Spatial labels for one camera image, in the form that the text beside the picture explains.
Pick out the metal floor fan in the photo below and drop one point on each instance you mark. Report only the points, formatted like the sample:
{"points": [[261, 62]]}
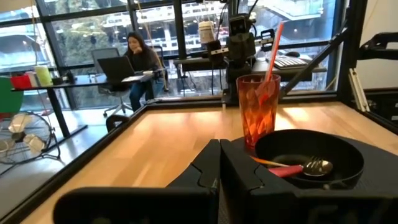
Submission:
{"points": [[18, 137]]}

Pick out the person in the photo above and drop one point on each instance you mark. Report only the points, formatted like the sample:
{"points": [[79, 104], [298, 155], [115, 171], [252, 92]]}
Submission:
{"points": [[143, 59]]}

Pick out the black laptop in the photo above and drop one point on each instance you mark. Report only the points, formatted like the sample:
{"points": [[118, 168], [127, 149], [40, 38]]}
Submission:
{"points": [[115, 68]]}

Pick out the grey office chair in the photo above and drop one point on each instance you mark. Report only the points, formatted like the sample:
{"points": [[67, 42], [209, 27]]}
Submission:
{"points": [[104, 53]]}

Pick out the orange faceted plastic tumbler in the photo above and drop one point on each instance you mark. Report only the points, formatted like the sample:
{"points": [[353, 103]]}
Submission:
{"points": [[258, 118]]}

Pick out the black aluminium table frame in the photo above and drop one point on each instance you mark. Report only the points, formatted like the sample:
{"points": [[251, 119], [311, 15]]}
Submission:
{"points": [[186, 102]]}

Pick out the white cylinder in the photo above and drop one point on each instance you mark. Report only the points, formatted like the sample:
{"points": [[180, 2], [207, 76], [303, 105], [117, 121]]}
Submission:
{"points": [[206, 31]]}

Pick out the black box with white label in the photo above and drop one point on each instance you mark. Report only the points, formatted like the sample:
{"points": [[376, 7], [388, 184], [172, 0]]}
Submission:
{"points": [[216, 51]]}

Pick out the red drinking straw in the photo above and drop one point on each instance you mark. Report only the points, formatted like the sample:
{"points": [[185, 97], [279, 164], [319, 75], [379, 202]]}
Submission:
{"points": [[273, 53]]}

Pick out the yellow-green cup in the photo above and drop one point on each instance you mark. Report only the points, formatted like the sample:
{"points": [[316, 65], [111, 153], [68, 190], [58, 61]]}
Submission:
{"points": [[43, 76]]}

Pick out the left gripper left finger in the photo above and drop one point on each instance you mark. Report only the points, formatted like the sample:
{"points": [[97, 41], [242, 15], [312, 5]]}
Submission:
{"points": [[199, 174]]}

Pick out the red container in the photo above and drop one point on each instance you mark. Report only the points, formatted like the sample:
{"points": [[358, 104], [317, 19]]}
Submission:
{"points": [[21, 82]]}

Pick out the white cup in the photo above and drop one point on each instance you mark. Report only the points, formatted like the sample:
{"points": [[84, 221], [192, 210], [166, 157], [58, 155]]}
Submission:
{"points": [[32, 79]]}

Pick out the black computer keyboard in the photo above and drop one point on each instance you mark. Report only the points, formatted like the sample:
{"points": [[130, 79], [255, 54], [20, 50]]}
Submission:
{"points": [[289, 62]]}

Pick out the black computer mouse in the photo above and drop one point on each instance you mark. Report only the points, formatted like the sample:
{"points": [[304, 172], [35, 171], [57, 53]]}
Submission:
{"points": [[292, 54]]}

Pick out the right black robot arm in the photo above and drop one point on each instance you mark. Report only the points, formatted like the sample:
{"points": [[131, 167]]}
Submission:
{"points": [[237, 77]]}

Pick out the black desk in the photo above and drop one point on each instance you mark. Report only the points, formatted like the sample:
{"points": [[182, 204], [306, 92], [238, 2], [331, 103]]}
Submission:
{"points": [[81, 81]]}

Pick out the dark grey desk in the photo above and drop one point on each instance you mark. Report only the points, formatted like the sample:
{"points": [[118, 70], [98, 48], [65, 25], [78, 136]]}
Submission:
{"points": [[192, 63]]}

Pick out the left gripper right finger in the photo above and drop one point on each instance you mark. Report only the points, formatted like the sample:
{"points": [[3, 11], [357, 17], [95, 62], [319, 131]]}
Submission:
{"points": [[239, 186]]}

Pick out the silver aluminium bar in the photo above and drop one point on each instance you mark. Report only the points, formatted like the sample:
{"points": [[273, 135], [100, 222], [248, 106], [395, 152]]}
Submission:
{"points": [[359, 90]]}

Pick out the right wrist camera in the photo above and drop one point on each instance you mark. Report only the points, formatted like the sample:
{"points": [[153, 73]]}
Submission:
{"points": [[240, 25]]}

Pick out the green panel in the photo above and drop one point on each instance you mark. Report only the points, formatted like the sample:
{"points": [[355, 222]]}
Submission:
{"points": [[9, 96]]}

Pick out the small black bowl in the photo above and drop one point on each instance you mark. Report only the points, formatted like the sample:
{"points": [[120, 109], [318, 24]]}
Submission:
{"points": [[342, 149]]}

